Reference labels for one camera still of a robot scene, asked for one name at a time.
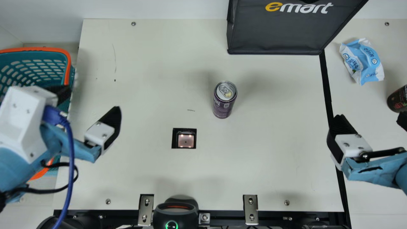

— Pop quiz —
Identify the black device with green light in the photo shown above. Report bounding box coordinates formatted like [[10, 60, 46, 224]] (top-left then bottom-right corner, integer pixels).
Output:
[[152, 198, 200, 229]]

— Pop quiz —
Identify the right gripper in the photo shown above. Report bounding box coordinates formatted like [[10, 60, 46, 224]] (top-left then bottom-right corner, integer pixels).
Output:
[[327, 111, 407, 195]]

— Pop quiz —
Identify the purple can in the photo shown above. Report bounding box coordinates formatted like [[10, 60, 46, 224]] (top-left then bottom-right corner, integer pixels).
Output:
[[212, 80, 238, 120]]

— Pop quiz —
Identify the dark coffee bottle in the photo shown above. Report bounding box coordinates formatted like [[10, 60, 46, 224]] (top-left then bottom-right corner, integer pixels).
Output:
[[387, 84, 407, 114]]

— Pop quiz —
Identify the small square scanner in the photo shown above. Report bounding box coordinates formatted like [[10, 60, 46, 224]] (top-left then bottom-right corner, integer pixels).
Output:
[[171, 128, 197, 149]]

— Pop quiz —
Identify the teal shopping basket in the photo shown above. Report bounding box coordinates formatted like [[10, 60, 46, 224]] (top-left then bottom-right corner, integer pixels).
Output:
[[0, 47, 77, 182]]

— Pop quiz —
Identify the black strip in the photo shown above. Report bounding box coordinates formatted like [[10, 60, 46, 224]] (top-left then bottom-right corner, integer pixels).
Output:
[[319, 50, 352, 229]]

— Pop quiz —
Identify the blue cable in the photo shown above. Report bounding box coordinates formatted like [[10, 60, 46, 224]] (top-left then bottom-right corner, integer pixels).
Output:
[[43, 105, 75, 229]]

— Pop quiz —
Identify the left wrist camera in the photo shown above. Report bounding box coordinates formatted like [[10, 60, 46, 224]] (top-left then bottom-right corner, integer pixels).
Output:
[[0, 86, 59, 165]]

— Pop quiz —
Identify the dark grey bag with straps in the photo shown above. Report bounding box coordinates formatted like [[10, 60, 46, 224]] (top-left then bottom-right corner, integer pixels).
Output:
[[226, 0, 369, 56]]

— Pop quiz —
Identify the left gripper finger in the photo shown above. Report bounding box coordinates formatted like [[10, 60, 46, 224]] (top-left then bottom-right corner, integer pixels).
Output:
[[84, 106, 122, 150]]

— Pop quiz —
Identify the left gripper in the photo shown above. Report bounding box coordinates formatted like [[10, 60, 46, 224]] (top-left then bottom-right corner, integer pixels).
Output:
[[0, 124, 102, 204]]

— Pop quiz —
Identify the black cable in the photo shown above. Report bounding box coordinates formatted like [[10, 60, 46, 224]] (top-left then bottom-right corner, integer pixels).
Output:
[[6, 161, 79, 195]]

